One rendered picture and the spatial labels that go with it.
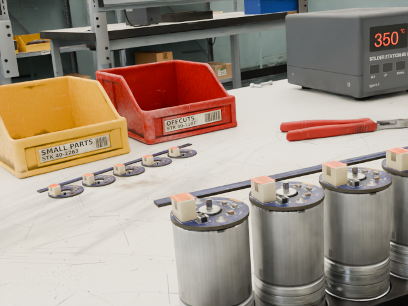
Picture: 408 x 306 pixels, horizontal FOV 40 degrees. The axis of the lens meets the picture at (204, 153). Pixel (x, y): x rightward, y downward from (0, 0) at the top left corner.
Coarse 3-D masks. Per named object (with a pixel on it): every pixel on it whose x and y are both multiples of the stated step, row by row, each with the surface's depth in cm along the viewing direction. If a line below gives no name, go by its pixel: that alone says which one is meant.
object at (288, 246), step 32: (288, 192) 19; (256, 224) 18; (288, 224) 18; (320, 224) 18; (256, 256) 19; (288, 256) 18; (320, 256) 19; (256, 288) 19; (288, 288) 18; (320, 288) 19
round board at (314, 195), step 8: (280, 184) 20; (296, 184) 19; (304, 184) 20; (312, 184) 19; (304, 192) 19; (312, 192) 19; (320, 192) 19; (256, 200) 18; (280, 200) 18; (288, 200) 18; (312, 200) 18; (320, 200) 18; (264, 208) 18; (272, 208) 18; (280, 208) 18; (288, 208) 18; (296, 208) 18; (304, 208) 18
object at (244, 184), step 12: (360, 156) 22; (372, 156) 22; (384, 156) 22; (312, 168) 21; (276, 180) 20; (192, 192) 20; (204, 192) 19; (216, 192) 19; (156, 204) 19; (168, 204) 19
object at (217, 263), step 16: (240, 224) 17; (176, 240) 17; (192, 240) 17; (208, 240) 17; (224, 240) 17; (240, 240) 17; (176, 256) 18; (192, 256) 17; (208, 256) 17; (224, 256) 17; (240, 256) 17; (192, 272) 17; (208, 272) 17; (224, 272) 17; (240, 272) 17; (192, 288) 17; (208, 288) 17; (224, 288) 17; (240, 288) 17; (192, 304) 18; (208, 304) 17; (224, 304) 17; (240, 304) 18
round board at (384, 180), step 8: (360, 168) 21; (368, 168) 21; (320, 176) 20; (368, 176) 20; (376, 176) 20; (384, 176) 20; (320, 184) 20; (328, 184) 19; (352, 184) 19; (360, 184) 19; (384, 184) 19; (352, 192) 19; (360, 192) 19
